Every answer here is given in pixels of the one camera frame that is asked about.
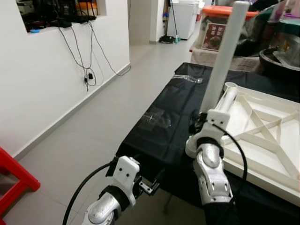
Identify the small blue object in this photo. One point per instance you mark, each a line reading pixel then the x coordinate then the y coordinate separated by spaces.
pixel 34 31

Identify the black tablecloth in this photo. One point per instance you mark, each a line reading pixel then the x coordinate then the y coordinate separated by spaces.
pixel 159 145

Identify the red stool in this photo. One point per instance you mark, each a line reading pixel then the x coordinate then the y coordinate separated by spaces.
pixel 14 166

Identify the large black bowl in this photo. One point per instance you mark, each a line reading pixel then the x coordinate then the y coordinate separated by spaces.
pixel 276 65

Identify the glossy black bag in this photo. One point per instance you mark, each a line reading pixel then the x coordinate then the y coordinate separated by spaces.
pixel 255 33

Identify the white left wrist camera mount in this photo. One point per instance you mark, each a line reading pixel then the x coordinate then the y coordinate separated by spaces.
pixel 125 171

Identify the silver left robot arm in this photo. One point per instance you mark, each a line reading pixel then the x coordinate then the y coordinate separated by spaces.
pixel 101 211

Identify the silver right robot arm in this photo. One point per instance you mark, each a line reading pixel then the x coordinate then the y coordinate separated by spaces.
pixel 213 173

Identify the white appliance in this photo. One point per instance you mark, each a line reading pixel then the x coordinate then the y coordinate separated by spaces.
pixel 187 18

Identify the small black floor appliance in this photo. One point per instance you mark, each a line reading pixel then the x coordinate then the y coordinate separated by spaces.
pixel 167 39

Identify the green round pot lid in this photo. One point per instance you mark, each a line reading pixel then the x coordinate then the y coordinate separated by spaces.
pixel 291 22

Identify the red framed poster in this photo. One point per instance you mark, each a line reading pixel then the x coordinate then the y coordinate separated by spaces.
pixel 213 37

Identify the black power adapter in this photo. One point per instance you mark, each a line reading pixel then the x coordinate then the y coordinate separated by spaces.
pixel 90 75

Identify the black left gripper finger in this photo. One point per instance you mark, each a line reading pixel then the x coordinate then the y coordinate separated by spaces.
pixel 160 179

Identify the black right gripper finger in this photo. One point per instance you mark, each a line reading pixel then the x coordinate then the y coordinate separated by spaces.
pixel 192 122

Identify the black electronic equipment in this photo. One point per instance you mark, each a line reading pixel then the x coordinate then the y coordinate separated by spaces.
pixel 56 11

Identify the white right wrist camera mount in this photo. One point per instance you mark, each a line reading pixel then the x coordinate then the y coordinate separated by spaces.
pixel 216 117

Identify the white plastic table top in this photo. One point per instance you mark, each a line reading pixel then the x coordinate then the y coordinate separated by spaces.
pixel 272 168

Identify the orange lidded storage box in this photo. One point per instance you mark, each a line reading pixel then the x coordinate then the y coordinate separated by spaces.
pixel 215 11

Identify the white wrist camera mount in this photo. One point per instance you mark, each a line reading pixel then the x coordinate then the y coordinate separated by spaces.
pixel 216 117
pixel 125 171

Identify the clear tape patch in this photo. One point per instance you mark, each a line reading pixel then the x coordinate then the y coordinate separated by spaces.
pixel 157 119
pixel 187 78

